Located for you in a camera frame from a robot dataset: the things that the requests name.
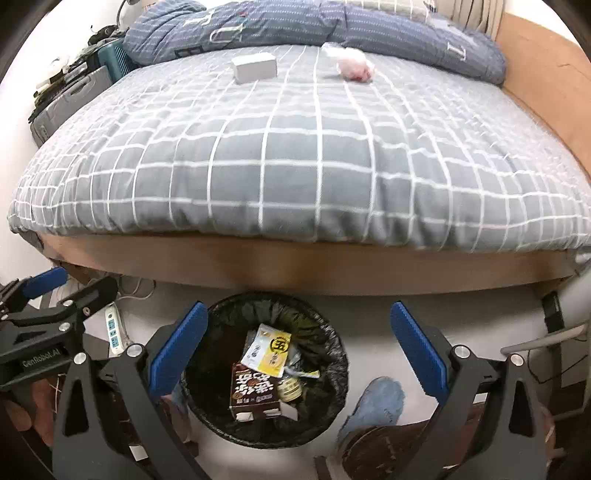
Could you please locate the black power adapter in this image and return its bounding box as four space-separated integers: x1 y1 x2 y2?
541 292 565 330

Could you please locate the brown drink carton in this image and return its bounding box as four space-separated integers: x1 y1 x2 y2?
229 362 298 423

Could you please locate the white metal chair frame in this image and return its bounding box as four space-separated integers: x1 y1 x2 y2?
501 320 591 356

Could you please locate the yellow snack wrapper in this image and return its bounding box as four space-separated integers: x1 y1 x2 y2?
241 323 294 377

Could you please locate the grey checked pillow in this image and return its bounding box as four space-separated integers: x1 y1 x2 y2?
342 0 439 12

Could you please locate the dark gear pile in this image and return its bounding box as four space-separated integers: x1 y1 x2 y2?
30 25 121 116

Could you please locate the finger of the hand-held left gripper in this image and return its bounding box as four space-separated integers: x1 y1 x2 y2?
0 276 120 360
0 267 68 320

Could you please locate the grey checked bed sheet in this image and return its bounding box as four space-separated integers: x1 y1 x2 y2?
7 44 591 254

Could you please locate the black cable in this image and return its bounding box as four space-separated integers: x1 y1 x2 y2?
526 351 568 385

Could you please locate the wooden bed frame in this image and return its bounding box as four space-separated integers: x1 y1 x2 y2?
37 11 591 297

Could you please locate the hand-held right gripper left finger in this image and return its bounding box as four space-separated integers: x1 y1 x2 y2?
52 301 211 480

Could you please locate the white cable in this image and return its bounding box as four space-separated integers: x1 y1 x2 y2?
117 276 158 301

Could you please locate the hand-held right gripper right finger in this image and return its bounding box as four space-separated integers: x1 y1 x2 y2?
390 301 548 480

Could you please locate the teal plastic case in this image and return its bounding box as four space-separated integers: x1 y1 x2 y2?
95 39 134 86

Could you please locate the blue striped quilt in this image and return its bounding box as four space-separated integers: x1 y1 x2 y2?
122 0 506 86

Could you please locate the person's left hand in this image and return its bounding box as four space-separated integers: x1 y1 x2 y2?
0 383 55 446

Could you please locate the grey plastic case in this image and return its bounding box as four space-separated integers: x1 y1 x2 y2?
30 65 114 148

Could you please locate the white power strip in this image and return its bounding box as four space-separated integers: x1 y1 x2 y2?
105 304 127 356

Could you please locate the blue slipper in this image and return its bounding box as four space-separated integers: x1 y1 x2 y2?
337 376 407 455

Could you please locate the small labelled bottle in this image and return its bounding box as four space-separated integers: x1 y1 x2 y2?
277 376 303 402

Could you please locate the waste bin with black liner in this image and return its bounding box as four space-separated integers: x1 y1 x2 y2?
181 292 349 448

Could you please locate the crumpled clear plastic bag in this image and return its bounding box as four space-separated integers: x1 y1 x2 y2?
322 41 374 83

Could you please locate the small white cardboard box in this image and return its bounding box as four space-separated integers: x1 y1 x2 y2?
231 52 277 85

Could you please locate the brown slipper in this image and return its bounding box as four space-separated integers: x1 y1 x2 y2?
344 406 561 480

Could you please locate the gooseneck desk lamp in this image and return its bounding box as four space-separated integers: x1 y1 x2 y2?
115 0 139 27

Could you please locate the beige curtain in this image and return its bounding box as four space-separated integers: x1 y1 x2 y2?
436 0 506 35

